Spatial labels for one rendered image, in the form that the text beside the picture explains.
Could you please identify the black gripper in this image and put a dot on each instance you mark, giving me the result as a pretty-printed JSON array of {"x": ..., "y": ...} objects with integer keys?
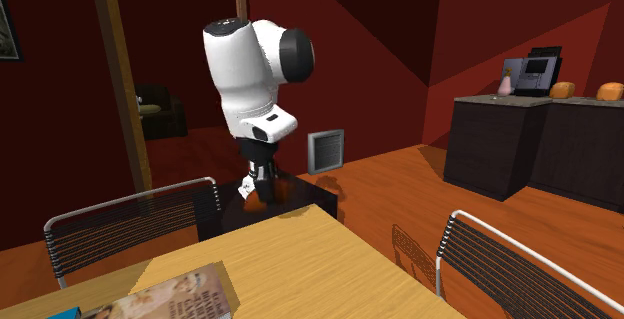
[{"x": 257, "y": 151}]

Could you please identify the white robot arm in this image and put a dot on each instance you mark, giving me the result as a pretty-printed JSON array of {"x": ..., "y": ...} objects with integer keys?
[{"x": 241, "y": 74}]

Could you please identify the dark robot stand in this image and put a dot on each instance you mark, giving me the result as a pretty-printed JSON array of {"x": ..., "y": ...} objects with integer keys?
[{"x": 302, "y": 200}]

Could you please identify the dark armchair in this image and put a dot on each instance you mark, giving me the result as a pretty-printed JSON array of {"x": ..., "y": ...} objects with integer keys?
[{"x": 168, "y": 118}]

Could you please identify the wooden table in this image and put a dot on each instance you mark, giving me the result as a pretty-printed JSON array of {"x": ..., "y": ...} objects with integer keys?
[{"x": 302, "y": 269}]

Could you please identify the book with pale cover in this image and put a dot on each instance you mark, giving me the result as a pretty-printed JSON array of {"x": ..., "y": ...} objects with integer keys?
[{"x": 180, "y": 296}]

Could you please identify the dark counter cabinet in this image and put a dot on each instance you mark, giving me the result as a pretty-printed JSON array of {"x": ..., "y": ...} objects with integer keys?
[{"x": 492, "y": 147}]

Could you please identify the blue flat object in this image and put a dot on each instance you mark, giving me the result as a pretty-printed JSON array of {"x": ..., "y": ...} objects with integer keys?
[{"x": 66, "y": 314}]

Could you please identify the grey wall vent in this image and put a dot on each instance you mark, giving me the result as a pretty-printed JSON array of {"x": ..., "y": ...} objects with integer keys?
[{"x": 325, "y": 152}]

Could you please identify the wooden door frame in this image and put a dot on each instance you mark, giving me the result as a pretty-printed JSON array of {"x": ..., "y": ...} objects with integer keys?
[{"x": 122, "y": 89}]

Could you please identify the framed wall picture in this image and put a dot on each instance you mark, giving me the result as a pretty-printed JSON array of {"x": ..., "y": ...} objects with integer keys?
[{"x": 7, "y": 30}]

